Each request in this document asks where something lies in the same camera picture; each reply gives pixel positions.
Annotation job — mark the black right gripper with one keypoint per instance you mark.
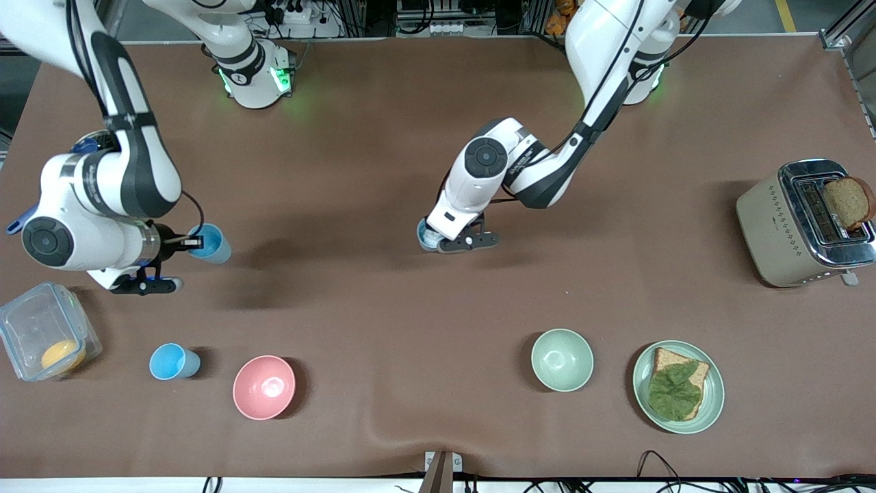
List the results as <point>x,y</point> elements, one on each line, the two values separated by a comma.
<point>164,244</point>

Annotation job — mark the blue plastic cup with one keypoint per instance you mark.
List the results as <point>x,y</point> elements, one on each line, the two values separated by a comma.
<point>170,361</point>
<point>426,238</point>
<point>217,248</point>

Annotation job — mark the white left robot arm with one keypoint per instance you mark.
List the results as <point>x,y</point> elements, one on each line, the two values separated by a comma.
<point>472,198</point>

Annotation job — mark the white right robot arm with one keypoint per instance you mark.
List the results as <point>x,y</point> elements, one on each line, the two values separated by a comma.
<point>102,205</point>

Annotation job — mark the pink bowl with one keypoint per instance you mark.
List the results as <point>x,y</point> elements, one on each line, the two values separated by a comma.
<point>263,387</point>

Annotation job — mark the orange fruit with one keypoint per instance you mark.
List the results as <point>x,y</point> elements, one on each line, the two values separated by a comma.
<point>61,355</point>

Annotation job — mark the clear plastic container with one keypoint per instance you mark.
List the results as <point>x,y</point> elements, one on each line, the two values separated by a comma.
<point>34,322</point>

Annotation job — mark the white power strip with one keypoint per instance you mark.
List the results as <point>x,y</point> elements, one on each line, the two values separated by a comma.
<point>295,12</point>

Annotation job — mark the white socket block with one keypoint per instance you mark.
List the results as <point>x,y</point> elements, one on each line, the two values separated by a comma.
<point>446,29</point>

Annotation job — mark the pale green bowl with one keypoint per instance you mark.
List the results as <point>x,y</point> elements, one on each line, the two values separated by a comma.
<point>562,360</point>

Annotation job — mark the bag of orange buns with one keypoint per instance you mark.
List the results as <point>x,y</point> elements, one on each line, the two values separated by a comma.
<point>561,17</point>

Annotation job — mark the brown bread slice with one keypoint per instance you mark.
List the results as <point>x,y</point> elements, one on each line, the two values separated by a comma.
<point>667,357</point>

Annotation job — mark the green lettuce leaf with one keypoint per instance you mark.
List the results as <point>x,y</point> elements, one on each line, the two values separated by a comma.
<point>674,394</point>

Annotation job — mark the pale green plate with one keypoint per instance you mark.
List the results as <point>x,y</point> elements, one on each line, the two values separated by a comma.
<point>715,397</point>

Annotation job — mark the beige and chrome toaster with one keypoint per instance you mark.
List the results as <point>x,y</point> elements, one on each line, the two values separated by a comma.
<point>770,233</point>

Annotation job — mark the dark toast slice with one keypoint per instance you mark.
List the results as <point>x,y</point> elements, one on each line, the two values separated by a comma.
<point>848,202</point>

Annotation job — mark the grey table clamp bracket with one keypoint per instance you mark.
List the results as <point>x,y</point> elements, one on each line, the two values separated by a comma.
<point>443,469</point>

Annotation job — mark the aluminium frame profile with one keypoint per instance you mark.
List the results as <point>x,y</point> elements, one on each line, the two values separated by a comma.
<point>845,27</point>

